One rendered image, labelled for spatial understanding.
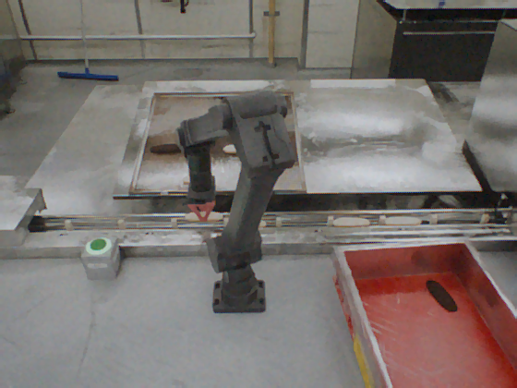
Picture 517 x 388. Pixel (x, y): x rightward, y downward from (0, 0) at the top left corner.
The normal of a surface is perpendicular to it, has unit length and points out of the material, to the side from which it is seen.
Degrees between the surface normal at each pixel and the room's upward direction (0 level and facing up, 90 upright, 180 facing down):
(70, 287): 0
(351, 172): 10
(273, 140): 48
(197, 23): 90
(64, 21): 90
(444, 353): 0
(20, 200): 0
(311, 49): 90
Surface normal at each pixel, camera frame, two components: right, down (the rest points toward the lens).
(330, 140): 0.00, -0.70
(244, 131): 0.29, -0.16
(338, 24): 0.03, 0.58
